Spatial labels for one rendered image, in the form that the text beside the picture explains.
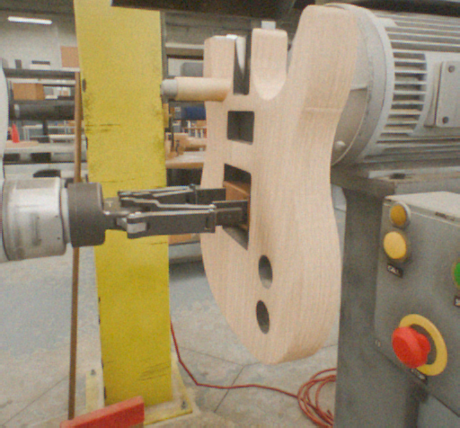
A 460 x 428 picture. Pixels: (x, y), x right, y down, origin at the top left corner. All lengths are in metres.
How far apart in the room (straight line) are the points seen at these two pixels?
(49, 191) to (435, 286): 0.41
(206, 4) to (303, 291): 0.54
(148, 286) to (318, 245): 1.24
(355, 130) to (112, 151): 1.02
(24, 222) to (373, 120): 0.44
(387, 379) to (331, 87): 0.61
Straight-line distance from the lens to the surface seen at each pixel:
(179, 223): 0.43
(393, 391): 0.84
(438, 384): 0.49
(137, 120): 1.43
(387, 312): 0.51
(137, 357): 1.71
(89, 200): 0.45
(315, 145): 0.38
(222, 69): 0.62
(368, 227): 0.78
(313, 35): 0.36
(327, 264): 0.39
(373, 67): 0.55
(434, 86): 0.62
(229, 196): 0.53
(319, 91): 0.36
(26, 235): 0.44
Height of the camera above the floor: 1.21
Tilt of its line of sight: 12 degrees down
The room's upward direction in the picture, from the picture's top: straight up
